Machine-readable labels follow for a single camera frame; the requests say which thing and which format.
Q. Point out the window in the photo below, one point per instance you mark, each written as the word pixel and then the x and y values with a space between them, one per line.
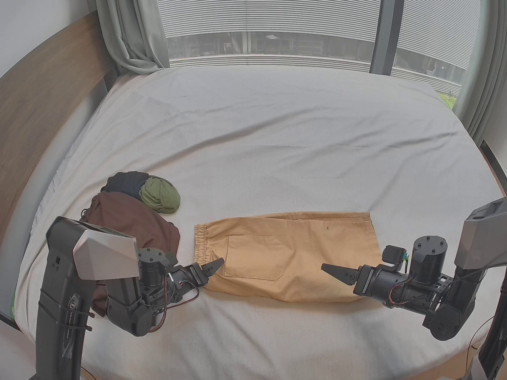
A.
pixel 277 10

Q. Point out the tan shorts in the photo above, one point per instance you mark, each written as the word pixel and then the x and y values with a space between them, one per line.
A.
pixel 301 251

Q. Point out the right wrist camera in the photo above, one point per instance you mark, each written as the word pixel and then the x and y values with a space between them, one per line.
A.
pixel 393 255

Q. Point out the grey-green curtain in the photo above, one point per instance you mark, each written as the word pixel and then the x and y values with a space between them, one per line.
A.
pixel 489 54
pixel 126 22

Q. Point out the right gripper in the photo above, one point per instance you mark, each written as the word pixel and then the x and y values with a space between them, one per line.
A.
pixel 376 283

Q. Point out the green garment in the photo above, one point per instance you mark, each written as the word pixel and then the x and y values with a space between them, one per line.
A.
pixel 160 196

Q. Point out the bed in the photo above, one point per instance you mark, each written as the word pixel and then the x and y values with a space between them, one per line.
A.
pixel 277 125

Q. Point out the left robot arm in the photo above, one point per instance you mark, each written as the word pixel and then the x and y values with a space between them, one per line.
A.
pixel 103 251

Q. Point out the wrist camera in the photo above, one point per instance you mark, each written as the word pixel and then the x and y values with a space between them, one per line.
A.
pixel 393 255
pixel 171 259

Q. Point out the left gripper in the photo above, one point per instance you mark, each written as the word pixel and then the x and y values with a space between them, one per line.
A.
pixel 186 278

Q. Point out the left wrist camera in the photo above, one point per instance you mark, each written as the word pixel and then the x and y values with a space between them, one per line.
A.
pixel 171 259

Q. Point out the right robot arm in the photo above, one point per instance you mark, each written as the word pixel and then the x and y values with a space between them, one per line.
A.
pixel 485 232

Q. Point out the dark blue garment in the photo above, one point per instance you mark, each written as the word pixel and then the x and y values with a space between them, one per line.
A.
pixel 122 182

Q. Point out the brown shorts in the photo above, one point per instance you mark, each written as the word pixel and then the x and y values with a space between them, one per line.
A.
pixel 126 216

